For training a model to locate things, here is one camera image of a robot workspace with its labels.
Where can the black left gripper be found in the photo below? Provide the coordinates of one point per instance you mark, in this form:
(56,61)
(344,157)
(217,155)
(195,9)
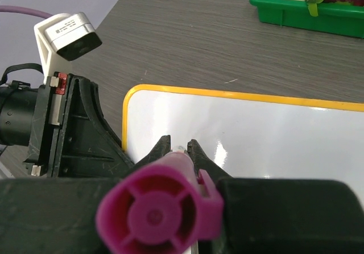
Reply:
(69,136)

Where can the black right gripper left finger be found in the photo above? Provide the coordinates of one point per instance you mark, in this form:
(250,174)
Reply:
(57,215)

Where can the pink-capped whiteboard marker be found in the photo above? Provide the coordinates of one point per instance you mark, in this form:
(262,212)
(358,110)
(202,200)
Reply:
(163,207)

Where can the green plastic tray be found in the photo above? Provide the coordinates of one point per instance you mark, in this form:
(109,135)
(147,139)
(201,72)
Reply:
(332,18)

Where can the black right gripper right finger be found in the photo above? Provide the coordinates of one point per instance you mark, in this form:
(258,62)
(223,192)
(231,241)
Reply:
(282,215)

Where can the orange-framed whiteboard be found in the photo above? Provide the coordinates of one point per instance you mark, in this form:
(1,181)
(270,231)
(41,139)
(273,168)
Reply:
(250,135)

